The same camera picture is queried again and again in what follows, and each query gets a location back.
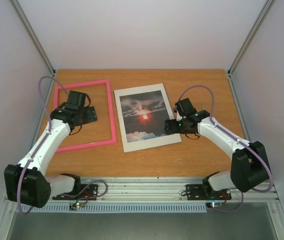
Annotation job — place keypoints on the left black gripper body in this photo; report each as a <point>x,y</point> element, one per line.
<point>81,122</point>

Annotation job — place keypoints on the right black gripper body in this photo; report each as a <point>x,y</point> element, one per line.
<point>169,127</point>

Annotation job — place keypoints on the white mat board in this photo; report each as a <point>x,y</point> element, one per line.
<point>149,143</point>

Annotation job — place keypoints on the sunset landscape photo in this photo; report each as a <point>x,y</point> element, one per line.
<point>144,115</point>

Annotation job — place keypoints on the pink picture frame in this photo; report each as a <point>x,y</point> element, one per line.
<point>113,140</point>

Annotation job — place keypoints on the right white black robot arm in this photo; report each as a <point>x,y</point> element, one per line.
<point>249,163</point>

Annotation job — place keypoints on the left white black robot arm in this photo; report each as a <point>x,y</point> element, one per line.
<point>25,182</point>

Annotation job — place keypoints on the right small circuit board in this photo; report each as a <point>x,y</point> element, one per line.
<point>214,204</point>

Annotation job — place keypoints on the small circuit board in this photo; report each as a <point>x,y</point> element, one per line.
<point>77,205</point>
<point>214,204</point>

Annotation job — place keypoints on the left small circuit board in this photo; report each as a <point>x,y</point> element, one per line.
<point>77,205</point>

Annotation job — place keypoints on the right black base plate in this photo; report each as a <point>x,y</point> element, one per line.
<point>195,192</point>

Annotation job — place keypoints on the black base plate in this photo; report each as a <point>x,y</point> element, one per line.
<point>89,191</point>
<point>195,192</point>

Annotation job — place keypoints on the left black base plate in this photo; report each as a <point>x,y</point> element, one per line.
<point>89,191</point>

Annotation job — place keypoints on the aluminium rail base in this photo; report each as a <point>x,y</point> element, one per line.
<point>165,189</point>

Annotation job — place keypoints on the grey slotted cable duct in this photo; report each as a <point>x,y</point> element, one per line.
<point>117,208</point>

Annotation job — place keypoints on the left aluminium corner post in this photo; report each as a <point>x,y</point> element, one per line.
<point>29,29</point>

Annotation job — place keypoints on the aluminium corner post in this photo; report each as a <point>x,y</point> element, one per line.
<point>251,34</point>
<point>29,29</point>

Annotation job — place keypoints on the right aluminium corner post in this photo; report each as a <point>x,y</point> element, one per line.
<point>251,34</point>

